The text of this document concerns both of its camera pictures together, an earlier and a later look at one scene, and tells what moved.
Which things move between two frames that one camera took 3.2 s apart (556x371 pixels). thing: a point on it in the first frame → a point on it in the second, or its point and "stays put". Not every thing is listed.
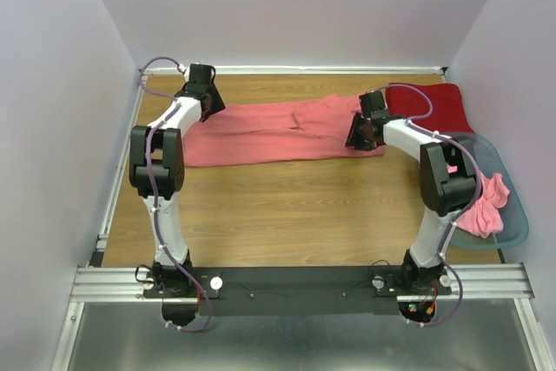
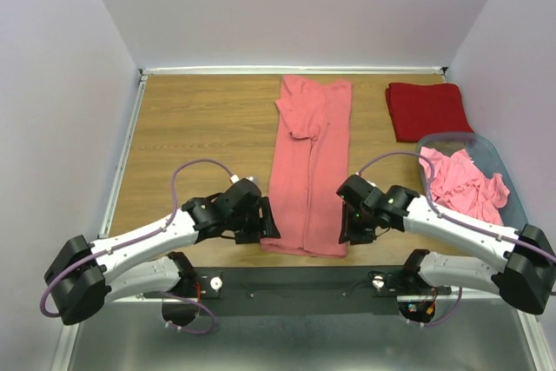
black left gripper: x=217 y=102 → x=263 y=228
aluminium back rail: x=334 y=70 stays put
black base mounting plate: x=230 y=291 stays put
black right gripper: x=352 y=138 → x=347 y=228
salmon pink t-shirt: x=275 y=131 → x=308 y=174
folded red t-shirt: x=447 y=115 stays put
